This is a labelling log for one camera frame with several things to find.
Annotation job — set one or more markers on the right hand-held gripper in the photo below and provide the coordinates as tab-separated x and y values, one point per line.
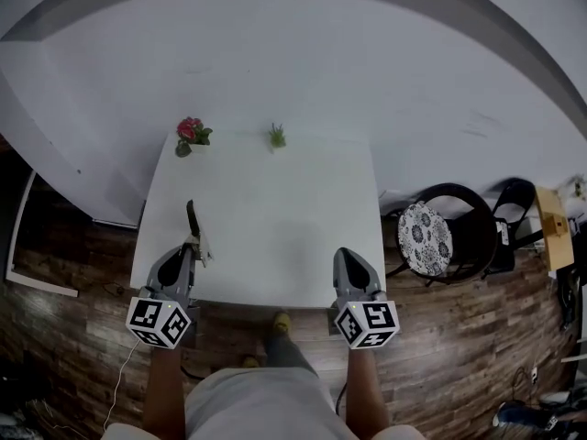
367	326

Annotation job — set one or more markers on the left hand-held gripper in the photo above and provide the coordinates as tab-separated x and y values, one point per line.
158	321

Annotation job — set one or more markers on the person's left forearm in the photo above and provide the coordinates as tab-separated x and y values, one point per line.
165	392

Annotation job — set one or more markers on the person's right forearm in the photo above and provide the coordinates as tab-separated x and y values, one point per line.
367	392

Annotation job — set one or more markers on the floral round cushion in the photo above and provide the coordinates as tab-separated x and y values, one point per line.
424	241

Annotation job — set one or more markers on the person's yellow shoe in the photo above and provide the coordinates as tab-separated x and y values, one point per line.
251	362
282	322

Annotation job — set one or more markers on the person's dark trouser leg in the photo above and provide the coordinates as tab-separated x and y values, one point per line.
286	355

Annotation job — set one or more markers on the white table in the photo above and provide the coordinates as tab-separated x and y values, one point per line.
275	209

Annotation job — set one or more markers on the dark wicker chair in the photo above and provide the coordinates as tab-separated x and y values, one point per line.
477	218

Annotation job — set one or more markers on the red flower potted plant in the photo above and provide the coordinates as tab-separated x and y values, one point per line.
188	128

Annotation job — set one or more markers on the white item on folding chair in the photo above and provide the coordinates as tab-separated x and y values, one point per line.
503	233

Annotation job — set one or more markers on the small green potted plant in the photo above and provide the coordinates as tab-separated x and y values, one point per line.
277	138

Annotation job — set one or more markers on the person's light grey shirt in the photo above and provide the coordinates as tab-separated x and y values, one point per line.
257	410

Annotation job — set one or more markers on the black folding chair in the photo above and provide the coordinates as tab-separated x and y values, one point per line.
518	195

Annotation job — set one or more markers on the white floor socket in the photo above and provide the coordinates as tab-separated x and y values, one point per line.
534	376

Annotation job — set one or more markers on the wooden side table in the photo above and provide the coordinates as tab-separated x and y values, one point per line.
559	250

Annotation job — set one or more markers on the small wooden box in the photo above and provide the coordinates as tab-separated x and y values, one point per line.
558	225

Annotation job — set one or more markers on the plant in glass vase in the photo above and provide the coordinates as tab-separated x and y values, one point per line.
579	188

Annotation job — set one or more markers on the dark desk with white frame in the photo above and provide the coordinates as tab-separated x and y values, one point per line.
18	227

